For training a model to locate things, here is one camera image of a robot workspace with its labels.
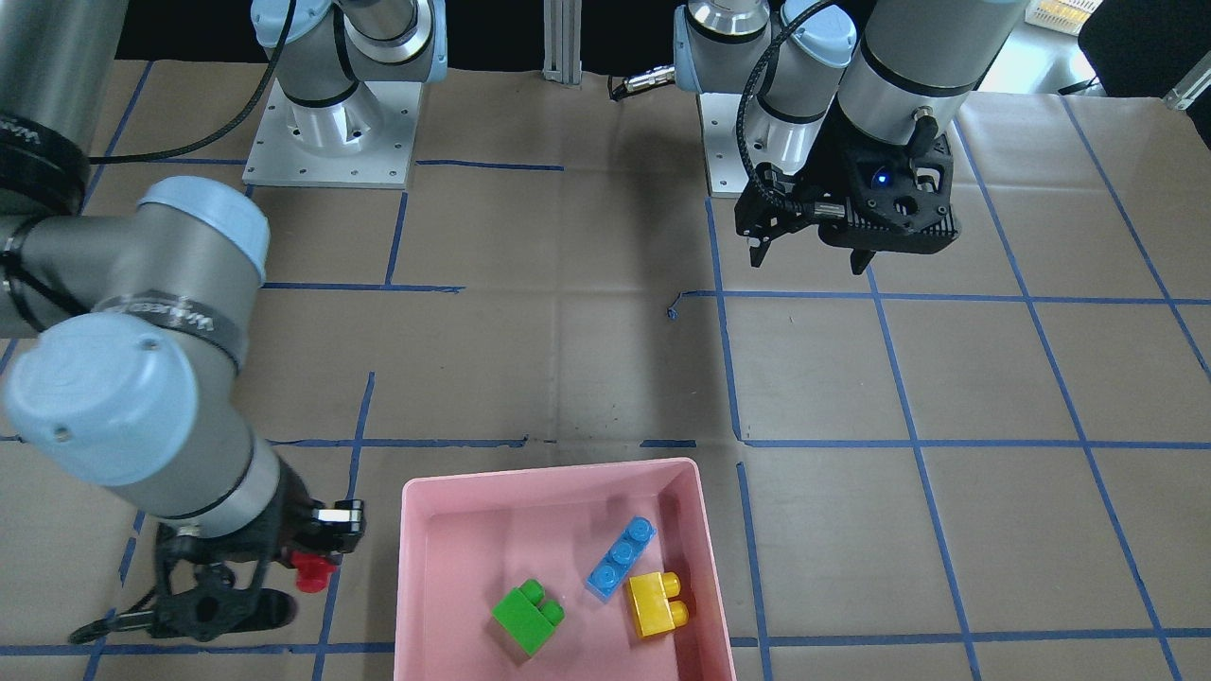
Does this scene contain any aluminium frame post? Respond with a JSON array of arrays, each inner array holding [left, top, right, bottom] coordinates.
[[541, 0, 584, 88]]

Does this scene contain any yellow toy block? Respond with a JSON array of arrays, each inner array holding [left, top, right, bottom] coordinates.
[[626, 570, 691, 639]]

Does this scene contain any blue toy block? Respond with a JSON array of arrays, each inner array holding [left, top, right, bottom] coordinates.
[[585, 515, 658, 603]]

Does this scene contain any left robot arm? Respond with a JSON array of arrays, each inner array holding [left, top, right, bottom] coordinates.
[[675, 1, 1027, 275]]

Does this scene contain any green toy block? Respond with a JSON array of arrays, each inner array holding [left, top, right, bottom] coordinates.
[[490, 578, 567, 656]]

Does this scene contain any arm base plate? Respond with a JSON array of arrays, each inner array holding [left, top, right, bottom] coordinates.
[[696, 92, 747, 199], [241, 81, 424, 190]]

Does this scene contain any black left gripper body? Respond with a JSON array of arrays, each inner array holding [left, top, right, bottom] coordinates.
[[736, 105, 962, 254]]

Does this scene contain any pink plastic box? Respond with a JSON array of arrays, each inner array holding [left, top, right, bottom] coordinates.
[[394, 458, 736, 680]]

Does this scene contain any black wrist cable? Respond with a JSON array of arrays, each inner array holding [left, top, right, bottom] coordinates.
[[68, 586, 162, 646]]

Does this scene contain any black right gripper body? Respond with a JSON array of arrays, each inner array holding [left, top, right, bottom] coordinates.
[[151, 464, 366, 642]]

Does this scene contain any red toy block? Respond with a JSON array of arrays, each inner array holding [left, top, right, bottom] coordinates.
[[287, 551, 337, 594]]

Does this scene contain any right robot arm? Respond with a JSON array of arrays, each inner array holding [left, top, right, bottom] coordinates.
[[2, 1, 448, 645]]

